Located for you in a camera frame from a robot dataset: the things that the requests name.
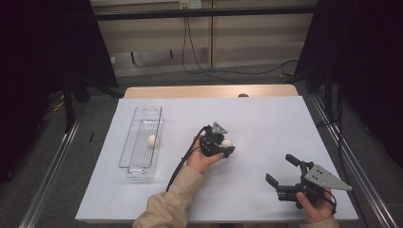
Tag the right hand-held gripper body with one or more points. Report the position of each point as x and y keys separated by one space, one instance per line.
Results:
x=320 y=182

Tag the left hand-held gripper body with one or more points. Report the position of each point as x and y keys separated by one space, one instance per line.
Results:
x=214 y=142

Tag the white egg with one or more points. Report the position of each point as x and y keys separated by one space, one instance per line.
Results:
x=152 y=140
x=226 y=143

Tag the clear plastic container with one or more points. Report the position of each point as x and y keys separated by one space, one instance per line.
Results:
x=141 y=142

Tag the person's left hand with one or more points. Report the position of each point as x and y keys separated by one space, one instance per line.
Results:
x=199 y=161

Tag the person's right hand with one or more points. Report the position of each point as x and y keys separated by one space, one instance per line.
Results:
x=316 y=212

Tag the white board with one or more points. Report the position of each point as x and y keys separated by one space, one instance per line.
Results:
x=253 y=120

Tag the wooden table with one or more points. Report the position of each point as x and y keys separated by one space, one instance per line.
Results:
x=190 y=91

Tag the black curtain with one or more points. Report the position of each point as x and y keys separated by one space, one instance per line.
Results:
x=367 y=63
x=41 y=63

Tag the black horizontal bar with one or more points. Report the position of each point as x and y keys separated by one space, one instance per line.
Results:
x=206 y=13

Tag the black stand leg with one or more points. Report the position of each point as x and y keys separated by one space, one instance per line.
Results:
x=68 y=107

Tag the metal floor rail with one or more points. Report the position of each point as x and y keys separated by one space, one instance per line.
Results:
x=358 y=164
x=47 y=177

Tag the white wall socket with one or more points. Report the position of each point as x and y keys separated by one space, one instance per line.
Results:
x=190 y=3

